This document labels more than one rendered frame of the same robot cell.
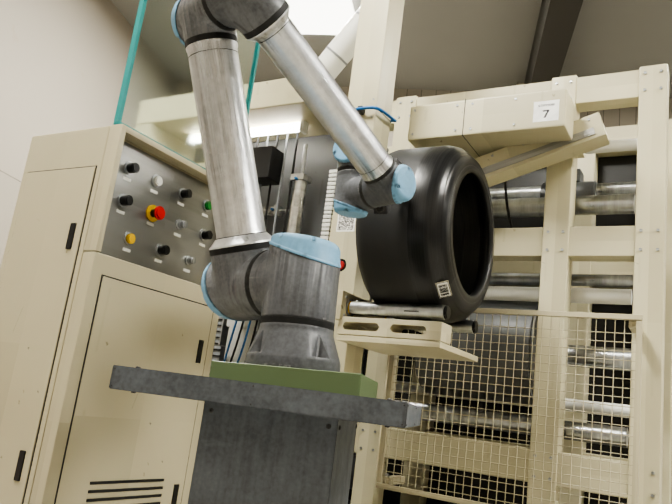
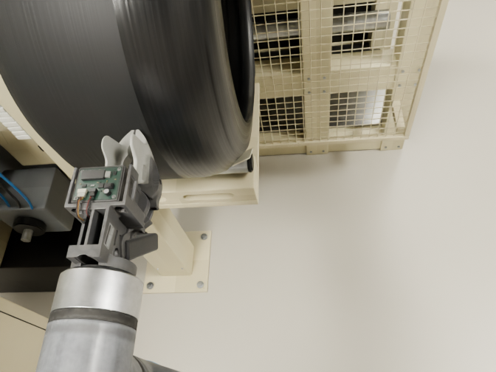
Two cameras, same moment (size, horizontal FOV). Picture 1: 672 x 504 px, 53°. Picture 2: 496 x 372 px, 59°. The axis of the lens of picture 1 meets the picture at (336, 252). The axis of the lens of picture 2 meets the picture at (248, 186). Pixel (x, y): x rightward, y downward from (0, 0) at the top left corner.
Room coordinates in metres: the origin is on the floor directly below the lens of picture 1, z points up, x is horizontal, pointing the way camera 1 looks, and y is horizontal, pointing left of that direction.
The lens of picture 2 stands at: (1.53, -0.19, 1.69)
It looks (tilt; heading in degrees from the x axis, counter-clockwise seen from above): 59 degrees down; 344
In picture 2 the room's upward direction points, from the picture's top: 15 degrees counter-clockwise
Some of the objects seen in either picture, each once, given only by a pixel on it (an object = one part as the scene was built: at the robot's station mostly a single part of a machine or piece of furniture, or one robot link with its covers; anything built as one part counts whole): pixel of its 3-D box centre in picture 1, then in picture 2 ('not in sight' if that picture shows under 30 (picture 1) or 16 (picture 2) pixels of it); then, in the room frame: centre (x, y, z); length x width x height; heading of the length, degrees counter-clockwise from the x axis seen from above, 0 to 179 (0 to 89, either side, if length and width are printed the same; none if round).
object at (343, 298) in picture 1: (365, 315); not in sight; (2.34, -0.13, 0.90); 0.40 x 0.03 x 0.10; 149
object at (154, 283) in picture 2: not in sight; (177, 260); (2.36, -0.06, 0.01); 0.27 x 0.27 x 0.02; 59
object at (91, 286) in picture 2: not in sight; (97, 294); (1.76, -0.06, 1.24); 0.10 x 0.05 x 0.09; 59
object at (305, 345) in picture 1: (295, 345); not in sight; (1.35, 0.06, 0.69); 0.19 x 0.19 x 0.10
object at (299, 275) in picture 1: (299, 278); not in sight; (1.36, 0.07, 0.82); 0.17 x 0.15 x 0.18; 43
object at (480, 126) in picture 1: (492, 128); not in sight; (2.44, -0.55, 1.71); 0.61 x 0.25 x 0.15; 59
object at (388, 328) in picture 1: (393, 330); (180, 181); (2.13, -0.21, 0.83); 0.36 x 0.09 x 0.06; 59
